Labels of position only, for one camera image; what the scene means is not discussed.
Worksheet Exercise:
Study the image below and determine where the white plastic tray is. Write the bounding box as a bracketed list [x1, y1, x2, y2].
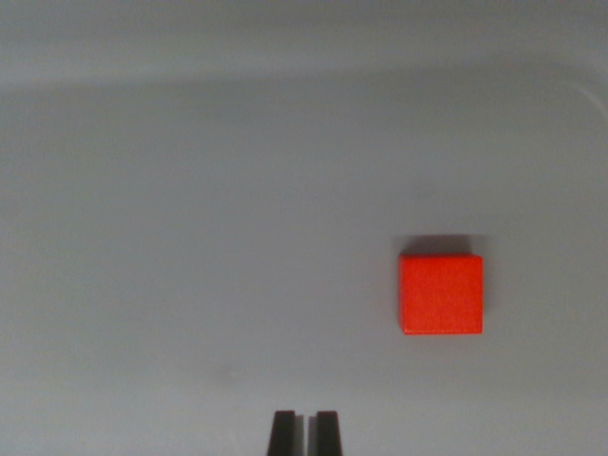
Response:
[0, 0, 608, 456]

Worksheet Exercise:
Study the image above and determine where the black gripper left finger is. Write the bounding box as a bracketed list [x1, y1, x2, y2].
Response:
[268, 409, 306, 456]

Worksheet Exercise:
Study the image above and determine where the red block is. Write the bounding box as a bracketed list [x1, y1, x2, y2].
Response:
[396, 253, 485, 336]

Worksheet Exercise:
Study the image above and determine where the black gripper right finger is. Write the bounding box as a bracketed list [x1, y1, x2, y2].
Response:
[307, 410, 345, 456]

